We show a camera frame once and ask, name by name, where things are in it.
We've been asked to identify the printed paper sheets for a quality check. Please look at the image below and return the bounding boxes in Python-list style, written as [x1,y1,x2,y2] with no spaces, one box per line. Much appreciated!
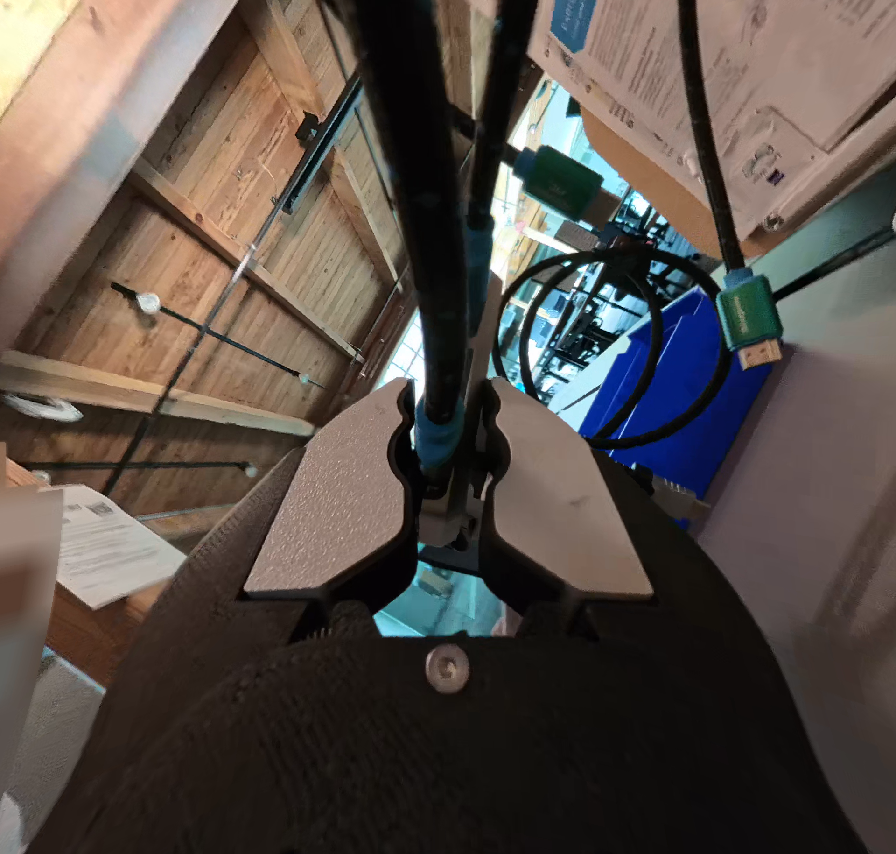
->
[464,0,896,239]

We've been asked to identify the thick black braided cable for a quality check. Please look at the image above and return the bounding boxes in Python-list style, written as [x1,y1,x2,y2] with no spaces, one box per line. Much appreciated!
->
[490,247,732,450]

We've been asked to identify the silver cable connector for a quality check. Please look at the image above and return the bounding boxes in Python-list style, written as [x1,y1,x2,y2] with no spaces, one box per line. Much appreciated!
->
[633,474,712,534]

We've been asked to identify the blue plastic bin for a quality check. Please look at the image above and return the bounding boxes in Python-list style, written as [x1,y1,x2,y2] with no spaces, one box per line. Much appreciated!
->
[580,285,774,512]

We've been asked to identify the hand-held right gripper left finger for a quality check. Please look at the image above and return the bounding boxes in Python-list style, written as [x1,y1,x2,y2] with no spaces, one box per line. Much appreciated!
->
[242,376,421,606]

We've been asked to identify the white printed paper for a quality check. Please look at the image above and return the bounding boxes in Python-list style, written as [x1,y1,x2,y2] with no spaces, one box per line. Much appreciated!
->
[55,483,187,611]

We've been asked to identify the wooden panel frame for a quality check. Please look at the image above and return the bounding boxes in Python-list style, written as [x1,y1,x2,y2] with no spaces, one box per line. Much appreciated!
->
[0,0,438,519]

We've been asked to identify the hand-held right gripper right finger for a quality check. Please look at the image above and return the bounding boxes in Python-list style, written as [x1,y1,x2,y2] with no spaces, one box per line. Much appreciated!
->
[480,376,657,618]

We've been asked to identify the black metal rail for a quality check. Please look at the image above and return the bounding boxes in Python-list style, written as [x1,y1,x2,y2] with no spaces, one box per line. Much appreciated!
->
[280,82,366,216]

